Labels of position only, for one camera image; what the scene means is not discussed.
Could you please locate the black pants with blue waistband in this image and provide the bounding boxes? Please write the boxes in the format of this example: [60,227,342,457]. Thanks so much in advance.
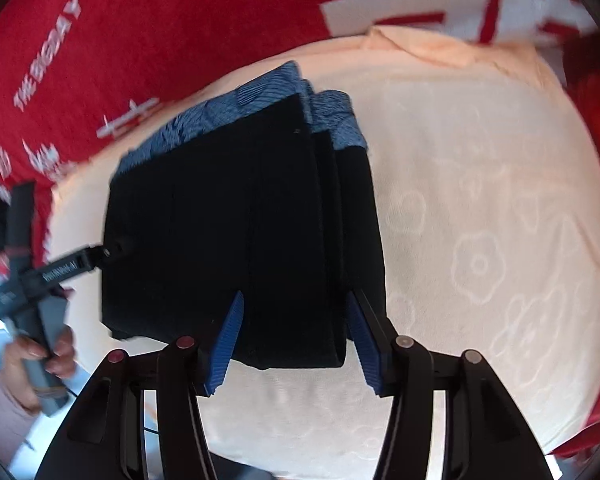
[102,62,386,370]

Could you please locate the person's left forearm pink sleeve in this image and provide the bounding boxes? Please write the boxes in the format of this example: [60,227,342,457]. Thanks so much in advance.
[0,370,41,466]

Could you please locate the person's left hand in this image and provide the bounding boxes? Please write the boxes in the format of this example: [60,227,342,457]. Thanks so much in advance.
[0,325,79,413]

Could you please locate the cream embossed towel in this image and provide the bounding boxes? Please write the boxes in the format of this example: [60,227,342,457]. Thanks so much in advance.
[48,26,600,479]

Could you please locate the red blanket with white characters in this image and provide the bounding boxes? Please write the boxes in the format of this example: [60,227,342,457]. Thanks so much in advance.
[0,0,600,455]

